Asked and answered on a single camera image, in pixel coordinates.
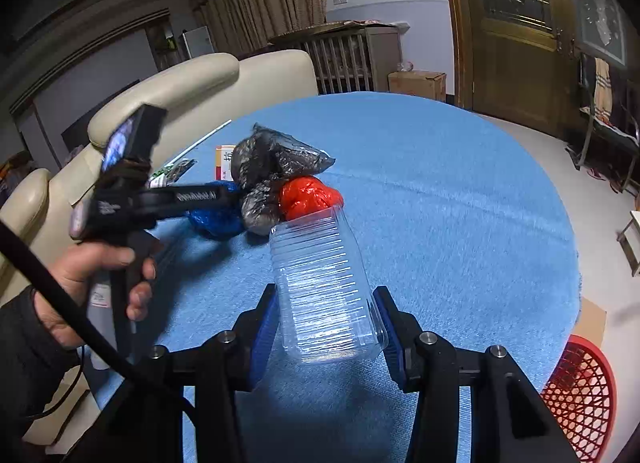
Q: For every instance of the blue crumpled plastic bag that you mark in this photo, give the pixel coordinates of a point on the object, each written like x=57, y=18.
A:
x=222, y=223

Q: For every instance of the brown cardboard box by door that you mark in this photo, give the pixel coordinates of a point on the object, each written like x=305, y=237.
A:
x=431, y=85

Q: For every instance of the wooden radiator cover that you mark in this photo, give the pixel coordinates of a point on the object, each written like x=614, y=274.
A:
x=348, y=56

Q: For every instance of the cream leather sofa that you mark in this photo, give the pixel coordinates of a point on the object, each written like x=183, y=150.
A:
x=198, y=95

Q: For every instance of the red crumpled plastic bag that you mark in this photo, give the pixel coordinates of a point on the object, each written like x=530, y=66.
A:
x=305, y=195

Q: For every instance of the flat cardboard on floor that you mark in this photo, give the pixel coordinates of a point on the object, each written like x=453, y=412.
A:
x=591, y=322

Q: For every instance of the red and white box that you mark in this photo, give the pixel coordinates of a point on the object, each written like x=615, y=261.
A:
x=223, y=162

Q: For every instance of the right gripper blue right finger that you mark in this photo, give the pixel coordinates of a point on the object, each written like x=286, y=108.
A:
x=394, y=351

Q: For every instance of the white whiteboard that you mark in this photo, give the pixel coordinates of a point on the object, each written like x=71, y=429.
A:
x=197, y=42

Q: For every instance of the wooden double door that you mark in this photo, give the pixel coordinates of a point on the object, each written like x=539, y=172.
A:
x=517, y=60

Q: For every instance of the blue tablecloth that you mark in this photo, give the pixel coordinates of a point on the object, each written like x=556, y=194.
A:
x=456, y=219

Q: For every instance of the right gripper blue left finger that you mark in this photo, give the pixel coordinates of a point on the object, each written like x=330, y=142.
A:
x=265, y=325

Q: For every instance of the person's dark left sleeve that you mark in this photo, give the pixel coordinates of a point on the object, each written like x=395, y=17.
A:
x=33, y=364

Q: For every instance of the red plastic mesh basket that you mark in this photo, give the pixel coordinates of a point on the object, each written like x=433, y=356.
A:
x=581, y=394

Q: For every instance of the striped cloth on chair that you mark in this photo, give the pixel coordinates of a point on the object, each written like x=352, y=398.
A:
x=602, y=95

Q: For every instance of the small white stool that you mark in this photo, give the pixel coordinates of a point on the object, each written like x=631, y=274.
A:
x=628, y=239

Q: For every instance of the grey crumpled plastic bag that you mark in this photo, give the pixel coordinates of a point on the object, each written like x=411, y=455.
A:
x=262, y=164

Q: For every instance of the small dark snack packet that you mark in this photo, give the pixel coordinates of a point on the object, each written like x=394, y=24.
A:
x=170, y=173

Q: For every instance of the clear ribbed plastic container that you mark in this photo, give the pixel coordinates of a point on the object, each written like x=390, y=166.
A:
x=327, y=312

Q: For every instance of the black metal chair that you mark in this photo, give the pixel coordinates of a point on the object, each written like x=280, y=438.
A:
x=624, y=132

